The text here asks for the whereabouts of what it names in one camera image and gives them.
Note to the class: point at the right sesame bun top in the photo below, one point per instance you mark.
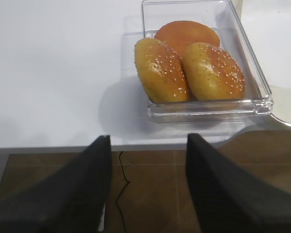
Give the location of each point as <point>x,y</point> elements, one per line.
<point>212,74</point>

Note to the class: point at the white metal tray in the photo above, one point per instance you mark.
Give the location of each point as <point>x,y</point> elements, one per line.
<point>267,24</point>

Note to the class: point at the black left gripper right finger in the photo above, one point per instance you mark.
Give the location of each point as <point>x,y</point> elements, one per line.
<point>227,198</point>

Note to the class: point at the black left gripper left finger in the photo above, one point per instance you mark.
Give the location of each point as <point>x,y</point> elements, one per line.
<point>69,201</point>

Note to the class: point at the clear bun container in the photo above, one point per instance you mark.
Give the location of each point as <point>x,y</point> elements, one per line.
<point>221,16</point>

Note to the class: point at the sesame bun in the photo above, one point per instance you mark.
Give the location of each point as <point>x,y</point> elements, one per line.
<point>212,74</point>
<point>160,71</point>

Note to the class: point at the plain orange bun bottom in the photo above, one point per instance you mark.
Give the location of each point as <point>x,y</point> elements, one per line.
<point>180,34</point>

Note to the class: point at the left sesame bun top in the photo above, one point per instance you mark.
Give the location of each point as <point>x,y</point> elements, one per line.
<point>160,71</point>

